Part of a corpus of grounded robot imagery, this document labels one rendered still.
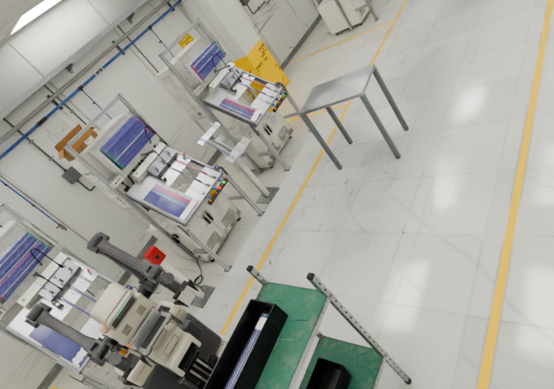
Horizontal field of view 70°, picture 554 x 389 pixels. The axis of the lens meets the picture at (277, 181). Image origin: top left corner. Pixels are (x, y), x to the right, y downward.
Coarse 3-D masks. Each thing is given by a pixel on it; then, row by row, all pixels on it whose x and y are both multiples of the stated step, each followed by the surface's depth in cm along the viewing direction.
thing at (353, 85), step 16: (336, 80) 385; (352, 80) 364; (368, 80) 347; (320, 96) 380; (336, 96) 359; (352, 96) 342; (304, 112) 378; (400, 112) 389; (384, 128) 358; (336, 160) 413
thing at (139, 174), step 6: (162, 144) 418; (156, 150) 414; (162, 150) 416; (150, 156) 409; (156, 156) 409; (144, 162) 404; (150, 162) 404; (138, 168) 400; (144, 168) 400; (132, 174) 396; (138, 174) 396; (144, 174) 402; (138, 180) 398
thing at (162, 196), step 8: (160, 184) 399; (152, 192) 393; (160, 192) 394; (168, 192) 394; (176, 192) 395; (144, 200) 388; (152, 200) 388; (160, 200) 388; (168, 200) 389; (176, 200) 389; (184, 200) 390; (192, 200) 390; (160, 208) 384; (168, 208) 384; (176, 208) 385; (184, 208) 385; (192, 208) 386; (176, 216) 380; (184, 216) 380
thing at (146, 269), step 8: (104, 240) 214; (88, 248) 212; (96, 248) 212; (104, 248) 211; (112, 248) 212; (120, 256) 210; (128, 256) 210; (128, 264) 210; (136, 264) 208; (144, 264) 209; (152, 264) 209; (144, 272) 207; (152, 272) 207; (160, 272) 210
